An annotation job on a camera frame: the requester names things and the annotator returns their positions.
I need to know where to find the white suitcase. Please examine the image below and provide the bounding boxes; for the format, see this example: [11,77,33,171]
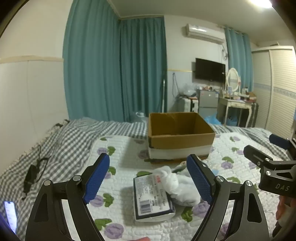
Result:
[180,97,199,113]

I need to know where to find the person's right hand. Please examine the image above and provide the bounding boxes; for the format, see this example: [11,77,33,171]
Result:
[273,196,290,237]

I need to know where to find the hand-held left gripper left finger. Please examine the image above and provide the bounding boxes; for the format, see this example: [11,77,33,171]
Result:
[25,152,110,241]

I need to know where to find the small grey fridge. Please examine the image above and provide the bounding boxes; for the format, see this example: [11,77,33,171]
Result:
[196,89,219,114]

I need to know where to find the floral quilt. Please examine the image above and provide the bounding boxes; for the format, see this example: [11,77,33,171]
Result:
[85,132,289,241]

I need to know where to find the clear plastic bag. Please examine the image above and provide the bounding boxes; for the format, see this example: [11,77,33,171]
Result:
[183,83,198,97]

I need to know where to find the oval white mirror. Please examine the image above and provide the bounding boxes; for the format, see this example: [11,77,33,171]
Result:
[225,68,241,92]

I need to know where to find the black charger with cable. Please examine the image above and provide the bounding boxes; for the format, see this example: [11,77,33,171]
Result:
[22,145,51,201]

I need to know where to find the black wall cables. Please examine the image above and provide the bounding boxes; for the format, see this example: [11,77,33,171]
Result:
[172,73,179,98]

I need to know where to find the blue bubble wrap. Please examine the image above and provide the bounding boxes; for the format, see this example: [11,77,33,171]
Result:
[205,113,222,126]

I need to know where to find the cardboard box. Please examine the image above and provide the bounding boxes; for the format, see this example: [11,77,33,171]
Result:
[144,112,216,164]

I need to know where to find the green white cloth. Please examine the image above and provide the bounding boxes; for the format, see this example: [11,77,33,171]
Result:
[172,161,189,173]

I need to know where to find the white dressing table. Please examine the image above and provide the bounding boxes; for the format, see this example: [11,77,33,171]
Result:
[217,93,256,127]

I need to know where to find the white pole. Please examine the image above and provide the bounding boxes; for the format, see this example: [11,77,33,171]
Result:
[162,79,167,113]

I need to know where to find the clear water jug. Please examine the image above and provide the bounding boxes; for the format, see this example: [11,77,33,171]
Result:
[131,112,148,123]

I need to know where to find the tissue pack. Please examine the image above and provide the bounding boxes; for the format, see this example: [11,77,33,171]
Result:
[133,173,176,223]

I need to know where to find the teal curtain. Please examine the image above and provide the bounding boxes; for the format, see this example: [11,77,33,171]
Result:
[63,0,123,122]
[224,27,253,93]
[119,17,167,121]

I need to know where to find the white slatted wardrobe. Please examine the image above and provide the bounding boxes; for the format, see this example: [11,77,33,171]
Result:
[251,46,296,139]

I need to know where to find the white air conditioner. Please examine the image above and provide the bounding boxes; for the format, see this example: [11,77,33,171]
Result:
[184,23,226,44]

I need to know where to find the black television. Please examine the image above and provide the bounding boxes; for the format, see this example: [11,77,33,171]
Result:
[195,58,226,82]

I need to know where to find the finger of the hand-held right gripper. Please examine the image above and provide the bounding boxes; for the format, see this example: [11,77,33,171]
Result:
[243,145,275,173]
[269,134,296,161]

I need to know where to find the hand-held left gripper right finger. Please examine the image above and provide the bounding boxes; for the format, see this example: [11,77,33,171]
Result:
[186,153,270,241]

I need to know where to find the smartphone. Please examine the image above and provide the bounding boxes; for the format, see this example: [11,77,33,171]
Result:
[4,201,18,234]

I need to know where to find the white plastic bag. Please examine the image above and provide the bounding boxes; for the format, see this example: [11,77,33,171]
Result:
[151,166,200,207]

